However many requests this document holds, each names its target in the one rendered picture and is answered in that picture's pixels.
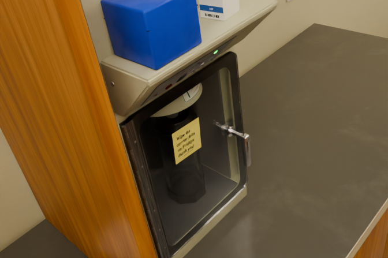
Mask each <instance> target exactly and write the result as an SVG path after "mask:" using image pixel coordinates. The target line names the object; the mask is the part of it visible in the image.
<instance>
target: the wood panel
mask: <svg viewBox="0 0 388 258"><path fill-rule="evenodd" d="M0 129H1V131H2V133H3V135H4V136H5V138H6V140H7V142H8V144H9V146H10V148H11V150H12V152H13V154H14V156H15V158H16V160H17V162H18V164H19V166H20V168H21V170H22V172H23V174H24V176H25V178H26V180H27V182H28V184H29V186H30V188H31V190H32V192H33V194H34V196H35V198H36V200H37V202H38V204H39V206H40V208H41V210H42V212H43V214H44V216H45V218H46V219H47V220H48V221H49V222H50V223H51V224H52V225H53V226H54V227H55V228H56V229H58V230H59V231H60V232H61V233H62V234H63V235H64V236H65V237H66V238H67V239H68V240H69V241H70V242H72V243H73V244H74V245H75V246H76V247H77V248H78V249H79V250H81V251H82V252H83V253H84V254H85V255H86V256H87V257H88V258H157V257H156V254H155V250H154V246H153V244H152V240H151V237H150V233H149V230H148V227H147V223H146V219H145V217H144V213H143V210H142V207H141V204H140V200H139V196H138V194H137V190H136V187H135V183H134V180H133V177H132V173H131V170H130V167H129V163H128V160H127V157H126V153H125V150H124V146H123V143H122V140H121V136H120V133H119V130H118V126H117V123H116V120H115V116H114V113H113V109H112V107H111V103H110V99H109V96H108V93H107V89H106V86H105V82H104V80H103V76H102V72H101V70H100V66H99V63H98V59H97V57H96V53H95V49H94V46H93V43H92V40H91V36H90V33H89V30H88V26H87V22H86V20H85V16H84V13H83V9H82V7H81V3H80V0H0Z"/></svg>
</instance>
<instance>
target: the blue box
mask: <svg viewBox="0 0 388 258"><path fill-rule="evenodd" d="M100 4H101V6H102V10H103V14H104V19H105V21H106V25H107V29H108V32H109V36H110V40H111V44H112V47H113V51H114V54H115V55H117V56H120V57H123V58H125V59H128V60H130V61H133V62H136V63H139V64H141V65H144V66H146V67H149V68H151V69H155V70H158V69H159V68H161V67H163V66H165V65H166V64H168V63H169V62H171V61H172V60H174V59H176V58H178V57H179V56H181V55H183V54H184V53H186V52H187V51H189V50H191V49H192V48H194V47H196V46H197V45H199V44H200V43H201V42H202V37H201V32H200V24H199V15H198V11H197V6H198V5H197V2H196V0H101V1H100Z"/></svg>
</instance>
